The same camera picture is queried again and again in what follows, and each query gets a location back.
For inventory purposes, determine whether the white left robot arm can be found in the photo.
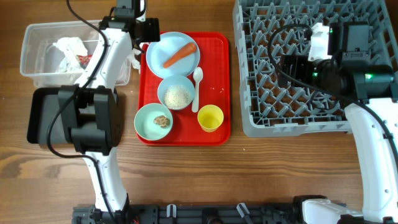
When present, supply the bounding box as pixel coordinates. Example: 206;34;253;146
46;1;160;223

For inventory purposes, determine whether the black waste tray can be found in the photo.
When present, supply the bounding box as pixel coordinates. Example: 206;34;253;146
26;86;119;145

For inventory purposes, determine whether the large white napkin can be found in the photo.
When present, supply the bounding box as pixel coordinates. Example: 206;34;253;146
53;37;88;73

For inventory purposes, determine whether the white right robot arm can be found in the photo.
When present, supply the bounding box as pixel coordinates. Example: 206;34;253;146
275;22;397;223

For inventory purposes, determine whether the orange carrot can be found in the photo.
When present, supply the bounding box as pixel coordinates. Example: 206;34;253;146
163;42;197;68

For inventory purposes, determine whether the yellow plastic cup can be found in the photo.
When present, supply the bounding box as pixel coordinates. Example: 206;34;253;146
197;105;224;133

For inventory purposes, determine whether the white plastic spoon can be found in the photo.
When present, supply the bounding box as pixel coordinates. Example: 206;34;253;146
192;67;203;113

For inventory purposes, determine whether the white rice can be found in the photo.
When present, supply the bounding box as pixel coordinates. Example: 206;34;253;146
164;85;192;110

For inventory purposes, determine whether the small twisted white napkin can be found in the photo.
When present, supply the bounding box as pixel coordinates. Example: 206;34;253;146
127;49;142;73

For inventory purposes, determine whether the light blue plate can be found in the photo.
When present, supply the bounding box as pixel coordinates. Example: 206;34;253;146
146;32;200;79

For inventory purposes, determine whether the red snack wrapper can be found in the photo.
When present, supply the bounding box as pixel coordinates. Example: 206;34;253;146
76;55;92;69

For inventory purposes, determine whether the clear plastic waste bin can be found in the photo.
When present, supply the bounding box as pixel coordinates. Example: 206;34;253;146
19;19;132;88

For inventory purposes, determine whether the mint green bowl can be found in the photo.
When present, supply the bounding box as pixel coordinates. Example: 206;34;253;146
134;103;173;141

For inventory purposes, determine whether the brown food scrap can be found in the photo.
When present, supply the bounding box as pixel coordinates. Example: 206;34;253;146
154;115;171;128

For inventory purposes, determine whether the light blue bowl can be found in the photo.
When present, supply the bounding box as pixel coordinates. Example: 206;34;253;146
157;75;195;110

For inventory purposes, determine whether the grey dishwasher rack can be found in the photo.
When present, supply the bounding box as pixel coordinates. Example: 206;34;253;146
233;0;397;138

